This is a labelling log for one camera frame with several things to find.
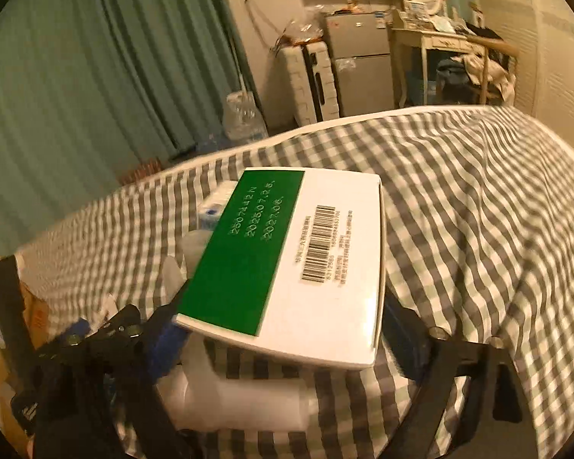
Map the crumpled clear plastic bag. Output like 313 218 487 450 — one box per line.
275 14 326 51

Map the white suitcase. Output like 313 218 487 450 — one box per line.
281 41 340 125

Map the pile of clothes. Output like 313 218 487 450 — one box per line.
435 52 517 106

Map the wooden chair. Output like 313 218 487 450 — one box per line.
473 38 520 106

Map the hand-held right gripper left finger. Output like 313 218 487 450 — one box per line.
38 282 206 459

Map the brown patterned bag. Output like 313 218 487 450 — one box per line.
122 160 166 183

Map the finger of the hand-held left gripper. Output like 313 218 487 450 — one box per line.
38 318 96 359
88 303 142 350

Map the wide green curtain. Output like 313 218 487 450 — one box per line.
0 0 249 256

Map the large clear water bottle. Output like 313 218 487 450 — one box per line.
222 90 269 146

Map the white plastic bottle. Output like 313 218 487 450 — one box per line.
159 344 316 433

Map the white tissue packet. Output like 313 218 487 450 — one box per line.
196 181 240 233

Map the silver fridge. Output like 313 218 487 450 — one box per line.
324 10 395 118

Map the green and white box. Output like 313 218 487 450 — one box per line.
172 167 388 369

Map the white dressing table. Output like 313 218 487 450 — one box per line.
390 26 474 108

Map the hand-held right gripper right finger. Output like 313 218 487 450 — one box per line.
385 294 539 459

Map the grey checkered bed sheet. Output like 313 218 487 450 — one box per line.
16 105 574 459

